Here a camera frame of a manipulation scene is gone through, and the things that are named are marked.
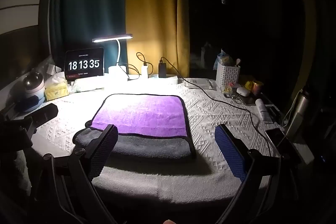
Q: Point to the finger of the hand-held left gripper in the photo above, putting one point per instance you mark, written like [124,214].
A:
[45,112]

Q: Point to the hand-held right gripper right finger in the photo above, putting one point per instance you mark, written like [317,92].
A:
[231,153]

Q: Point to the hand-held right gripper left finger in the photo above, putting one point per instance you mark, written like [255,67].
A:
[104,151]

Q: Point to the purple and grey towel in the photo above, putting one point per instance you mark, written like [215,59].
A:
[147,119]

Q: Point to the round pink white device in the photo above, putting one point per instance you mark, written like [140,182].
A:
[31,92]

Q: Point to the yellow tissue box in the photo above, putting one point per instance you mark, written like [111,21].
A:
[56,90]

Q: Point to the white textured tablecloth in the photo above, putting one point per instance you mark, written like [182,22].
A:
[218,119]

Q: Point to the clear plastic bag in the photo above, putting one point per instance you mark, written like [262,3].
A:
[50,65]

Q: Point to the white wet wipes pack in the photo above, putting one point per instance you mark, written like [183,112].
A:
[88,84]

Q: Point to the black smartphone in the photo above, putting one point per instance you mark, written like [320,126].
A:
[282,142]

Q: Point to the white tube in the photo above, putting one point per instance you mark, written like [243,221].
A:
[263,110]

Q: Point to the dark notebook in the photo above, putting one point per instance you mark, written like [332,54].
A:
[250,100]

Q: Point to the black tablet clock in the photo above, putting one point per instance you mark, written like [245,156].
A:
[84,64]

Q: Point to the white earbuds case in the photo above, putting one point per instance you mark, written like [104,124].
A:
[243,91]

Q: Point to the yellow can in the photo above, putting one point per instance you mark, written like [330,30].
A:
[256,86]

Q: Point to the white flat packet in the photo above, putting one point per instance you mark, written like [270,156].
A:
[199,83]

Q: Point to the white perforated basket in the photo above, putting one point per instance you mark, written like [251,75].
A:
[227,75]

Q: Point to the steel water bottle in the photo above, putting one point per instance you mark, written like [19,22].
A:
[298,111]

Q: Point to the white desk lamp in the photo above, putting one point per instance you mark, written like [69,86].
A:
[116,66]

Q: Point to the white charger plug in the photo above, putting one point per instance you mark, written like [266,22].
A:
[144,71]

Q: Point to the white power strip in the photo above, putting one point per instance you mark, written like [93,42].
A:
[168,79]

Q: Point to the black charger plug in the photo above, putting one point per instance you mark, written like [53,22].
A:
[162,69]

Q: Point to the yellow curtain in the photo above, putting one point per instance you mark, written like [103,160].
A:
[157,3]

